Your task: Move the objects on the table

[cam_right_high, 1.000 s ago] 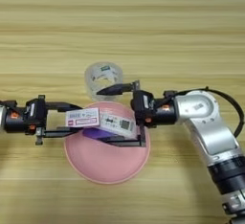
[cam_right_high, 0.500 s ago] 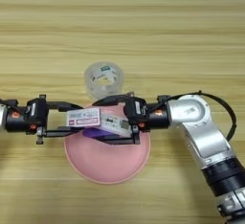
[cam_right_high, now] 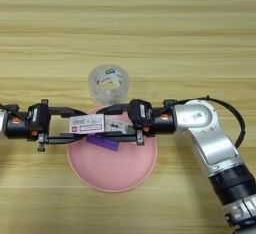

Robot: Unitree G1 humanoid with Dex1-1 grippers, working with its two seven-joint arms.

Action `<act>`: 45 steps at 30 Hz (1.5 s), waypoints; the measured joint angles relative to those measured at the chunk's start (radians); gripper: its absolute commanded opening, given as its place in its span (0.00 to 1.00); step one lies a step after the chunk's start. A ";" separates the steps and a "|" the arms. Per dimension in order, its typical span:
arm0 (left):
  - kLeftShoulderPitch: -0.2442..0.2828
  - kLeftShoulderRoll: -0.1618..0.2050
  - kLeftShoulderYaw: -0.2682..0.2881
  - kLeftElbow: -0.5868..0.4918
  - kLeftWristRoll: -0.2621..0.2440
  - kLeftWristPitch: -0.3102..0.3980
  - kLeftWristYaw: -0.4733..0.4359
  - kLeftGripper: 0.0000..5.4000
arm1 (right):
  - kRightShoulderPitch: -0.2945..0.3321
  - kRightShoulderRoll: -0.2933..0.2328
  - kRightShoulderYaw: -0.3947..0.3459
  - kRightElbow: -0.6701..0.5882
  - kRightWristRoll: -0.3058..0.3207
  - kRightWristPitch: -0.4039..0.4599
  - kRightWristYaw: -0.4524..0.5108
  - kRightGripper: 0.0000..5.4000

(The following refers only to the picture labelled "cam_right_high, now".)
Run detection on pink round plate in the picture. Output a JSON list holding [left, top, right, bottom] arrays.
[[66, 106, 158, 193]]

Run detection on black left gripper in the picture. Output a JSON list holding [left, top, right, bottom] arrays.
[[5, 106, 89, 153]]

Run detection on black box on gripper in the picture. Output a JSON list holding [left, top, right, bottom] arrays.
[[27, 102, 52, 133], [128, 98, 154, 129]]

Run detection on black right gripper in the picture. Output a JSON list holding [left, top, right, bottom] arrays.
[[87, 102, 176, 146]]

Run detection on clear tape roll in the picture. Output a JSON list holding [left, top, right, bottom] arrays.
[[87, 64, 130, 106]]

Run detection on small white red-labelled box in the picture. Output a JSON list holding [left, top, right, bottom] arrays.
[[68, 113, 106, 135]]

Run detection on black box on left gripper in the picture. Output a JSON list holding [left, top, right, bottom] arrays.
[[27, 102, 52, 133]]

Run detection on purple rectangular card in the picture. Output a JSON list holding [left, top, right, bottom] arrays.
[[85, 134, 120, 152]]

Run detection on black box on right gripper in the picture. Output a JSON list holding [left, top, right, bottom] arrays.
[[128, 98, 154, 129]]

